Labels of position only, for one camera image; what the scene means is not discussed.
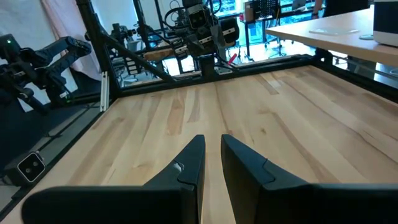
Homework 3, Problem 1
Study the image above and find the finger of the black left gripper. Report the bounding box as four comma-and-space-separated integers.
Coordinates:
211, 24, 227, 48
185, 34, 203, 57

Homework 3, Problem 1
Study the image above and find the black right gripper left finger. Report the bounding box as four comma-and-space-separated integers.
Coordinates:
21, 134, 206, 224

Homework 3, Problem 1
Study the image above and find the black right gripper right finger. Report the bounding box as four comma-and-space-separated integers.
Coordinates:
220, 134, 398, 224

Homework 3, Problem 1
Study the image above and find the brown cardboard box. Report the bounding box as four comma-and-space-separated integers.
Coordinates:
244, 1, 254, 23

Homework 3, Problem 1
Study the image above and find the black perforated panel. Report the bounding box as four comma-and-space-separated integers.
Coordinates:
252, 0, 281, 21

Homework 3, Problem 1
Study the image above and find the short silver aluminium profile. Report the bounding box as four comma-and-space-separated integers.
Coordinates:
99, 71, 110, 113

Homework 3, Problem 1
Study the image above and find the beige desk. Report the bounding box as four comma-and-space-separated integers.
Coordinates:
266, 6, 398, 68

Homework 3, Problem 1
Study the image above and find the pale rectangular plate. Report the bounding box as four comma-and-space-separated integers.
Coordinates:
308, 27, 361, 36

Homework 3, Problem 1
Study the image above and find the person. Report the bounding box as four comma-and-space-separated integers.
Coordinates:
312, 0, 371, 19

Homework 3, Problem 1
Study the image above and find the pale pink curtain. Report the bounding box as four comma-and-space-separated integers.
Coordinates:
40, 0, 103, 82

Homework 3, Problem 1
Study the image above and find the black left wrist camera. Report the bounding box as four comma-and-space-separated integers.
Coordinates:
186, 3, 210, 31

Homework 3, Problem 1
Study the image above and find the silver corner bracket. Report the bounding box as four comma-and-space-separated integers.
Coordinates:
216, 66, 234, 76

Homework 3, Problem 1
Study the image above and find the black table-level camera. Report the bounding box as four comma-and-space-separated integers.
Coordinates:
4, 151, 47, 187

